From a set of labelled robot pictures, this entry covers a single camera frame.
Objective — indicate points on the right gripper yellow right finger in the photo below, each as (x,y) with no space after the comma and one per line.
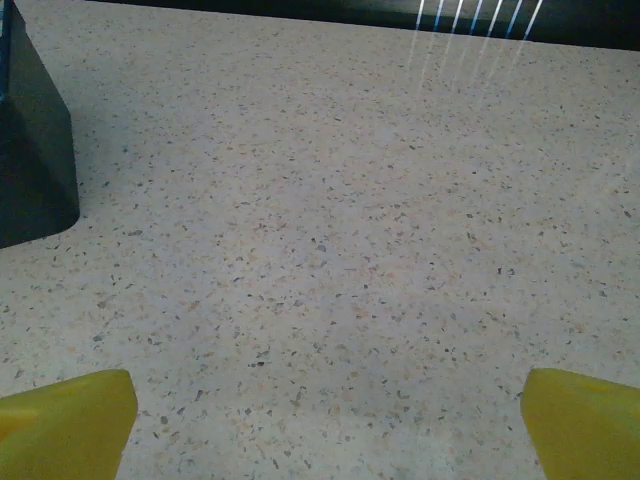
(585,430)

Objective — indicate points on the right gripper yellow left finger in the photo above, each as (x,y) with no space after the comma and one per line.
(60,430)

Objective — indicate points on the dark box with painting print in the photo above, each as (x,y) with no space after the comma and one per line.
(35,165)

